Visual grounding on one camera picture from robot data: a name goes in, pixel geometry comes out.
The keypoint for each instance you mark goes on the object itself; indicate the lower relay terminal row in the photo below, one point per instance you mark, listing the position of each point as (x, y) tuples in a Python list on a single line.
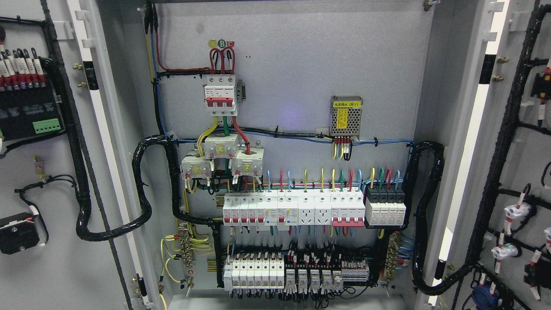
[(295, 273)]

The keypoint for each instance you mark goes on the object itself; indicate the metal mesh power supply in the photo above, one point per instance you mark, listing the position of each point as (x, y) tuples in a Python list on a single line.
[(346, 115)]

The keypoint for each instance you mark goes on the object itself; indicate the white socket and breaker row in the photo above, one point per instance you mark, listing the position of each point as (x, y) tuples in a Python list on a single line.
[(294, 208)]

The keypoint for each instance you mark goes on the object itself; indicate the white current transformers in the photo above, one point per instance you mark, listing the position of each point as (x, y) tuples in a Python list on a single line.
[(217, 149)]

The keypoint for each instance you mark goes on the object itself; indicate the black digital power meter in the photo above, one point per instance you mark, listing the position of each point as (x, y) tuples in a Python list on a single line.
[(30, 112)]

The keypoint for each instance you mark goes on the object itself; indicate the white rotary selector switch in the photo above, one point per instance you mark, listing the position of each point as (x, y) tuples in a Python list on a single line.
[(17, 233)]

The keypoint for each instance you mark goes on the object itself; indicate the white red main breaker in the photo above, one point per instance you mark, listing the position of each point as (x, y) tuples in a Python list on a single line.
[(221, 95)]

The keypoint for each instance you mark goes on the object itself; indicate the brass ground terminal bar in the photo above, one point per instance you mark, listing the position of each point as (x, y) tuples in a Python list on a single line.
[(186, 253)]

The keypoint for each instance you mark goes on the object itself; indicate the black white surge protector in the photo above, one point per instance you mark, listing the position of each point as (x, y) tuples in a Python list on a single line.
[(384, 207)]

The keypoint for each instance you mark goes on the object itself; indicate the grey cabinet door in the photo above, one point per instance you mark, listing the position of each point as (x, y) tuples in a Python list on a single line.
[(67, 273), (505, 200)]

